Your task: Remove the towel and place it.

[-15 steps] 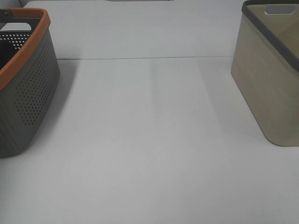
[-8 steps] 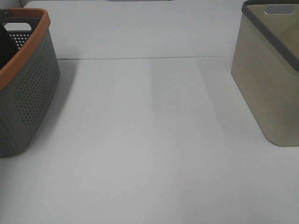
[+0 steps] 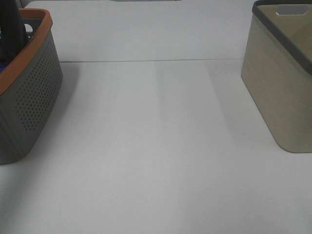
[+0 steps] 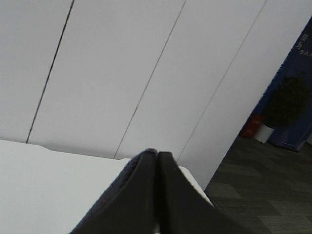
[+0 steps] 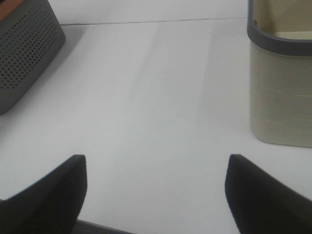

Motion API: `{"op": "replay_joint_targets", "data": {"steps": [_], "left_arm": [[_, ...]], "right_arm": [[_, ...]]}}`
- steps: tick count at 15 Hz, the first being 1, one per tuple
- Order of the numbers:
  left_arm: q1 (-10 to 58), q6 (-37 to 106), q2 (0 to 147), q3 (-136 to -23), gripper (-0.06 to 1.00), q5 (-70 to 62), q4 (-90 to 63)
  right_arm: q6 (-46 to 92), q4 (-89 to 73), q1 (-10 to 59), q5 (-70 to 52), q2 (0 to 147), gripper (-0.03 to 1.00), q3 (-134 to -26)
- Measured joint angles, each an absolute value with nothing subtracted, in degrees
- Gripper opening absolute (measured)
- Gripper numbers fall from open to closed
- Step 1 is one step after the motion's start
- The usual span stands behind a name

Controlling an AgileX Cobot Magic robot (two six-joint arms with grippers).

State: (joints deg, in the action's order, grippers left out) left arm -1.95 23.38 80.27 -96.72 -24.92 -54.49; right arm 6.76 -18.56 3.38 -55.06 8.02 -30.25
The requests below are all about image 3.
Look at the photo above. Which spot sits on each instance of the blue cloth in basket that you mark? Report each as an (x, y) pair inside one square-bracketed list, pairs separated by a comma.
[(2, 66)]

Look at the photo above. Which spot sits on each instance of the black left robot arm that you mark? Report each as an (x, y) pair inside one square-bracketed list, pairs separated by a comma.
[(12, 30)]

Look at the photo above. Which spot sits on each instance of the beige basket grey rim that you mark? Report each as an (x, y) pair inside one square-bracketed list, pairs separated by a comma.
[(277, 70)]

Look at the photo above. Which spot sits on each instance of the grey perforated basket orange rim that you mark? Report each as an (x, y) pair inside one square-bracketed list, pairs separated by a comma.
[(29, 87)]

